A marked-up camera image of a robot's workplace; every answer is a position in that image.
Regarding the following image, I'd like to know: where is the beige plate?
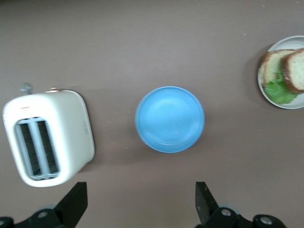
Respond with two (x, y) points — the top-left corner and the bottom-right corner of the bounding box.
(257, 35), (304, 110)

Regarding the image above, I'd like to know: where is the blue plate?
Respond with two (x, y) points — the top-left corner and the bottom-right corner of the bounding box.
(134, 86), (206, 153)

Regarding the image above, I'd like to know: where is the brown-crusted bread slice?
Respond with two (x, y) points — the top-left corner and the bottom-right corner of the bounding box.
(281, 47), (304, 94)
(260, 49), (297, 89)

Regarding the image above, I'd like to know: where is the green lettuce leaf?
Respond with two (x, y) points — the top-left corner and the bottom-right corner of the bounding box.
(264, 70), (299, 105)

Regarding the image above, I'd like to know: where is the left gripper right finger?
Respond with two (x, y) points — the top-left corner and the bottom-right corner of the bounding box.
(194, 181), (289, 228)

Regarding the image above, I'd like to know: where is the white toaster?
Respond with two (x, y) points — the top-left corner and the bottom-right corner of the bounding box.
(2, 82), (95, 188)

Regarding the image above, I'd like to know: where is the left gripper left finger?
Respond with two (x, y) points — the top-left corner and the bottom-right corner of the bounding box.
(0, 181), (88, 228)

